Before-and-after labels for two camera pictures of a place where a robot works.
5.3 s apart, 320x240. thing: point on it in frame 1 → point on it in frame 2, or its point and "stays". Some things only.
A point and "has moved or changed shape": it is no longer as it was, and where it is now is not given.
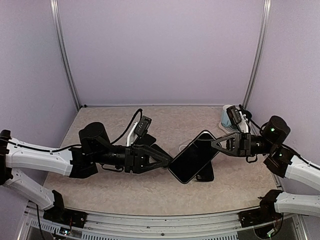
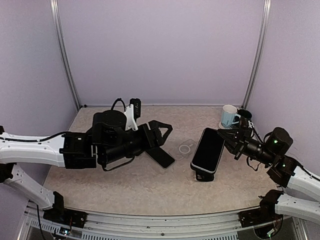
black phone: x=192 y=161 has moved or changed shape
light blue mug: x=225 y=120 stays
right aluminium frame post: x=259 y=52 stays
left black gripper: x=134 y=159 → x=156 y=140
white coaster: x=229 y=130 stays
